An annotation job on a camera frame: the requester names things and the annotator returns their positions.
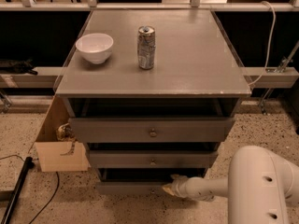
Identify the grey drawer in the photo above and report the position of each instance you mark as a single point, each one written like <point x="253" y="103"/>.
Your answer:
<point x="153" y="130"/>
<point x="152" y="159"/>
<point x="140" y="181"/>

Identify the black floor pole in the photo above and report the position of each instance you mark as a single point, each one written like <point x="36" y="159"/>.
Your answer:
<point x="12" y="196"/>

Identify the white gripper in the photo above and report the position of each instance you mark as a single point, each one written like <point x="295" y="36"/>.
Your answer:
<point x="179" y="187"/>

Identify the grey bottom drawer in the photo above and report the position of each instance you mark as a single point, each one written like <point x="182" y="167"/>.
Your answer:
<point x="140" y="181"/>

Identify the grey drawer cabinet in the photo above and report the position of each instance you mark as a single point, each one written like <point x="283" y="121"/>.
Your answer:
<point x="195" y="75"/>

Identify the grey top drawer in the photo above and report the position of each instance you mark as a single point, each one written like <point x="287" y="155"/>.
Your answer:
<point x="153" y="130"/>

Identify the white ceramic bowl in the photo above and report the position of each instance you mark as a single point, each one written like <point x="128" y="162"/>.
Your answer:
<point x="95" y="48"/>

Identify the silver drink can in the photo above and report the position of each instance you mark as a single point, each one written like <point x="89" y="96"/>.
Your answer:
<point x="146" y="47"/>

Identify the black object on rail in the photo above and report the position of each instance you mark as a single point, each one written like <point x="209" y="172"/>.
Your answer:
<point x="17" y="67"/>

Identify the crumpled item in box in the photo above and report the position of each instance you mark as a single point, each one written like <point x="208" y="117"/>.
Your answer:
<point x="65" y="133"/>

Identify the grey middle drawer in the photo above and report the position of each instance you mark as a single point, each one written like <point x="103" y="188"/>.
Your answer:
<point x="152" y="159"/>

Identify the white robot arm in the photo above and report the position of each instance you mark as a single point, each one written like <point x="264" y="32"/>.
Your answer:
<point x="260" y="186"/>

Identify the metal frame rail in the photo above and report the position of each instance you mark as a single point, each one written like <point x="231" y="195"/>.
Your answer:
<point x="48" y="77"/>

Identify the metal clamp bracket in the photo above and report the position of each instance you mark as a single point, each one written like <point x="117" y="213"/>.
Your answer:
<point x="280" y="69"/>

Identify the open cardboard box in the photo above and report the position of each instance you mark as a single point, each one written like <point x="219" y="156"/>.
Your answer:
<point x="54" y="155"/>

